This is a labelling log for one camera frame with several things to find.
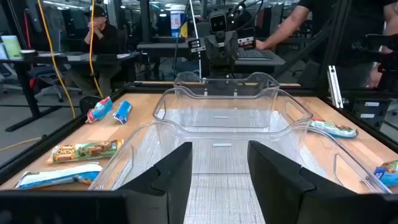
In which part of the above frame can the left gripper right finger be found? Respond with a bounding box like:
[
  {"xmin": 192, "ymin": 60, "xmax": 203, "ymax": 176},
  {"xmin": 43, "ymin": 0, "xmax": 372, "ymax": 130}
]
[{"xmin": 248, "ymin": 140, "xmax": 374, "ymax": 224}]

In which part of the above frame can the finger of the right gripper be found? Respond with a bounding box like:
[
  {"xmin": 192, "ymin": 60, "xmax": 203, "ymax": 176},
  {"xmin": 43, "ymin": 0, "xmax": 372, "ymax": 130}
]
[
  {"xmin": 203, "ymin": 31, "xmax": 222, "ymax": 62},
  {"xmin": 224, "ymin": 30, "xmax": 240, "ymax": 60}
]

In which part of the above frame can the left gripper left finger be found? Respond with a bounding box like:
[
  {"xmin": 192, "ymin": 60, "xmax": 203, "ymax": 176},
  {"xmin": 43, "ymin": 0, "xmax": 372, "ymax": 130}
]
[{"xmin": 119, "ymin": 142, "xmax": 193, "ymax": 224}]

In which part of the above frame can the green white granola bar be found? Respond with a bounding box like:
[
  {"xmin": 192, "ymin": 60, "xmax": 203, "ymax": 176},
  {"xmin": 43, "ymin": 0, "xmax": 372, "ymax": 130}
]
[{"xmin": 308, "ymin": 118, "xmax": 359, "ymax": 139}]

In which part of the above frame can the blue red granola bar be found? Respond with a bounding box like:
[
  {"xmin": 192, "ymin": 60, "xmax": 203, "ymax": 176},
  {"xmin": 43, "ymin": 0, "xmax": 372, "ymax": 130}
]
[
  {"xmin": 85, "ymin": 96, "xmax": 114, "ymax": 124},
  {"xmin": 113, "ymin": 100, "xmax": 133, "ymax": 125}
]

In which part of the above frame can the green Chewy granola bar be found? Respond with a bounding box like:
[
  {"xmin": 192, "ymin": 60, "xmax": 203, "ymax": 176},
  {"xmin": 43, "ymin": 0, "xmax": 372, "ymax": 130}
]
[{"xmin": 45, "ymin": 139, "xmax": 124, "ymax": 165}]

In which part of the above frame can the blue Chewy oatmeal raisin bar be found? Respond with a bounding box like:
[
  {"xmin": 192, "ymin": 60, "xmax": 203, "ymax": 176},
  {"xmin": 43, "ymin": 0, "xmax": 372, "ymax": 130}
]
[{"xmin": 373, "ymin": 160, "xmax": 398, "ymax": 187}]

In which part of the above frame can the white blue granola bar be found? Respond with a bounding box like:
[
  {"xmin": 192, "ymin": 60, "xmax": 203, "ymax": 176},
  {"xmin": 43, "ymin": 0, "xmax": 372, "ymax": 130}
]
[{"xmin": 14, "ymin": 162, "xmax": 103, "ymax": 190}]

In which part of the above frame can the black keyboard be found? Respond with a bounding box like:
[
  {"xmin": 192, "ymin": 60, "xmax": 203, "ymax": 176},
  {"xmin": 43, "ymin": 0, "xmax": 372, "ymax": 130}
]
[{"xmin": 234, "ymin": 48, "xmax": 275, "ymax": 62}]

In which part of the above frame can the white blue wipes canister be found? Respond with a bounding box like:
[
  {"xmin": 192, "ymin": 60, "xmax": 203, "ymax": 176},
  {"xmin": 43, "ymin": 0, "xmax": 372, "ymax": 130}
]
[{"xmin": 170, "ymin": 4, "xmax": 188, "ymax": 38}]

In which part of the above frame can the clear plastic divided tray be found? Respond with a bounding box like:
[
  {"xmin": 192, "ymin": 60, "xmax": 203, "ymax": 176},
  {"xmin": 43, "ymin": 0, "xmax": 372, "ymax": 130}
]
[{"xmin": 110, "ymin": 108, "xmax": 312, "ymax": 224}]

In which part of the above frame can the seated person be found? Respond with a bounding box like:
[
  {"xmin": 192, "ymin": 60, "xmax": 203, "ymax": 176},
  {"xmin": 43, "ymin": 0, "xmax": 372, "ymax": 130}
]
[{"xmin": 66, "ymin": 4, "xmax": 123, "ymax": 98}]

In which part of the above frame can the silver aluminium extrusion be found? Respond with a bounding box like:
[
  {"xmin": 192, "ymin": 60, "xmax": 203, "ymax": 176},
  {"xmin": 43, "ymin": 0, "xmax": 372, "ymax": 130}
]
[{"xmin": 326, "ymin": 65, "xmax": 345, "ymax": 110}]

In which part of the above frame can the grey book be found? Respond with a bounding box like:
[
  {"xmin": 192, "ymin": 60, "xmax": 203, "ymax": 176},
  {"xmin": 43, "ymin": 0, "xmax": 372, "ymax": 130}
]
[{"xmin": 66, "ymin": 52, "xmax": 91, "ymax": 62}]

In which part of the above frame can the black clamp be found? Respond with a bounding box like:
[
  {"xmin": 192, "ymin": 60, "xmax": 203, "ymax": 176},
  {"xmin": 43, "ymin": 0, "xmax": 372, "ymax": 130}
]
[{"xmin": 79, "ymin": 95, "xmax": 103, "ymax": 114}]

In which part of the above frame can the black control box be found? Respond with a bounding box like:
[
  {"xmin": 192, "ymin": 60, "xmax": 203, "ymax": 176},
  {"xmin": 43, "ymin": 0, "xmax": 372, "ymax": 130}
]
[{"xmin": 351, "ymin": 98, "xmax": 393, "ymax": 129}]

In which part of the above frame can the standing person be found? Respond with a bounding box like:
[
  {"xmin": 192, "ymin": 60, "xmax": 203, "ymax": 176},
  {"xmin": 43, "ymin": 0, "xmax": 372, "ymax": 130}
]
[{"xmin": 254, "ymin": 0, "xmax": 398, "ymax": 91}]

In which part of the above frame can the black desk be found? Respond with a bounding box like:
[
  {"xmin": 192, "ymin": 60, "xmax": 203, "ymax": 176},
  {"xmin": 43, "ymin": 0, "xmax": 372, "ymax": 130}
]
[{"xmin": 0, "ymin": 51, "xmax": 141, "ymax": 133}]

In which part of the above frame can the office chair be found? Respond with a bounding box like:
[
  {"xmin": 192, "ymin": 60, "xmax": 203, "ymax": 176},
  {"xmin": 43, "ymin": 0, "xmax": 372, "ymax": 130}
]
[{"xmin": 32, "ymin": 63, "xmax": 83, "ymax": 103}]

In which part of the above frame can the black cup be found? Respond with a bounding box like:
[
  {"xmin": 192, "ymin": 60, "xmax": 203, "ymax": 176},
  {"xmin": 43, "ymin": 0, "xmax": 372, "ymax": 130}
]
[{"xmin": 19, "ymin": 49, "xmax": 39, "ymax": 61}]

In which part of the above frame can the white cable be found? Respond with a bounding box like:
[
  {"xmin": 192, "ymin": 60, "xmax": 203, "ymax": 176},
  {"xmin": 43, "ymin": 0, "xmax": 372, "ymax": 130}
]
[{"xmin": 188, "ymin": 0, "xmax": 203, "ymax": 79}]

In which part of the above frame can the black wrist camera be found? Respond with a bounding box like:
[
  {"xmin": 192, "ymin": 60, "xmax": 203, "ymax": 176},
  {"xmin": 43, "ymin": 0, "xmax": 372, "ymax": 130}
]
[{"xmin": 208, "ymin": 11, "xmax": 228, "ymax": 34}]

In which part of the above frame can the black frame brace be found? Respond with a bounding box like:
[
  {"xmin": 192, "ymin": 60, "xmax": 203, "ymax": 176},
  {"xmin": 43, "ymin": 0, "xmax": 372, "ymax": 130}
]
[{"xmin": 272, "ymin": 0, "xmax": 354, "ymax": 80}]

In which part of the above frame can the black frame post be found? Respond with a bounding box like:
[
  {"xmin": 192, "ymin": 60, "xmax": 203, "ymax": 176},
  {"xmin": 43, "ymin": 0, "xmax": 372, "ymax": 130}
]
[{"xmin": 315, "ymin": 0, "xmax": 354, "ymax": 91}]

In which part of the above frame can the yellow cable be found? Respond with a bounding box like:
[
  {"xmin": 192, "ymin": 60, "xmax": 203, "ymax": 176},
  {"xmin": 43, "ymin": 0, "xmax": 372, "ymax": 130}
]
[
  {"xmin": 88, "ymin": 0, "xmax": 104, "ymax": 99},
  {"xmin": 0, "ymin": 0, "xmax": 76, "ymax": 152}
]

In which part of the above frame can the black table frame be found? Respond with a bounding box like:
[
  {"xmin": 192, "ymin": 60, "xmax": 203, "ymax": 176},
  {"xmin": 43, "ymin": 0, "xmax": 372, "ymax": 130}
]
[{"xmin": 0, "ymin": 80, "xmax": 398, "ymax": 190}]

